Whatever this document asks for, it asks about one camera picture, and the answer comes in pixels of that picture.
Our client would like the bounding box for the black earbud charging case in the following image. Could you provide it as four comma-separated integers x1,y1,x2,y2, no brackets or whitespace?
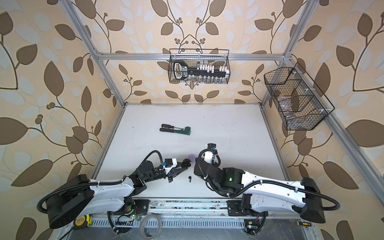
182,162,191,168

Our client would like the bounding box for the purple earbud charging case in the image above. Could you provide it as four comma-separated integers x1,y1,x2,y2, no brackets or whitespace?
188,154,196,162

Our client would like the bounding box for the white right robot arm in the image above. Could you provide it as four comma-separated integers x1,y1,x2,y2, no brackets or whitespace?
194,149,341,224

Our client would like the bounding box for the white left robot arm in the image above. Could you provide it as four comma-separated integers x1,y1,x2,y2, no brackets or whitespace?
37,150,191,229

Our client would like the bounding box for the grey tape roll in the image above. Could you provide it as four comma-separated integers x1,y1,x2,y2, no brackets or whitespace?
139,215,163,240

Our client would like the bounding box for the small yellow black screwdriver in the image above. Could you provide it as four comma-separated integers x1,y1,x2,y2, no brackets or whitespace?
297,221,312,227

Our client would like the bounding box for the yellow tape measure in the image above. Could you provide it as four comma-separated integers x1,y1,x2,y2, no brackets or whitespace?
73,215,92,230

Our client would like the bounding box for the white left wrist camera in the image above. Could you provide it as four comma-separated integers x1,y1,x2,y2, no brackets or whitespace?
162,159,178,175

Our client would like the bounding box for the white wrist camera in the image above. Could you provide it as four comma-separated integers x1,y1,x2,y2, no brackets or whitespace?
203,143,217,164
162,159,178,175

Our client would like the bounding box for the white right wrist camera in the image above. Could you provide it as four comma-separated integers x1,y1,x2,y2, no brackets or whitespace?
203,143,217,164

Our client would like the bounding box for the green black-handled hand tool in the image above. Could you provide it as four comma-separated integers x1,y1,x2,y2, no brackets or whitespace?
160,127,191,136

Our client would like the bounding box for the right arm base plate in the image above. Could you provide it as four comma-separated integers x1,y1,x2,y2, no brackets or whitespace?
227,200,269,217

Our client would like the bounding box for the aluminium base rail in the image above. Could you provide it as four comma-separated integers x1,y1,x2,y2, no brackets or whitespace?
68,197,313,220

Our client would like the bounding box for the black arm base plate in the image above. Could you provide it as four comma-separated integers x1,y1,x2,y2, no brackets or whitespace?
123,199,150,217

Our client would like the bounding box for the socket set rail in basket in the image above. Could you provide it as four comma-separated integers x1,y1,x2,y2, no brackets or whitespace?
171,60,231,81

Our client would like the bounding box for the black wire basket back wall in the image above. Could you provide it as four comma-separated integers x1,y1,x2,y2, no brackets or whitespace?
168,48,231,85

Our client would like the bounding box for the black wire basket wall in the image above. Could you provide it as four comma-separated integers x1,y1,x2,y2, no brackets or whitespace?
264,63,335,131
168,48,231,85

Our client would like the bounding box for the black wire basket right wall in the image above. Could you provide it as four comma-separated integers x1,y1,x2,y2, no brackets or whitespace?
264,63,335,131

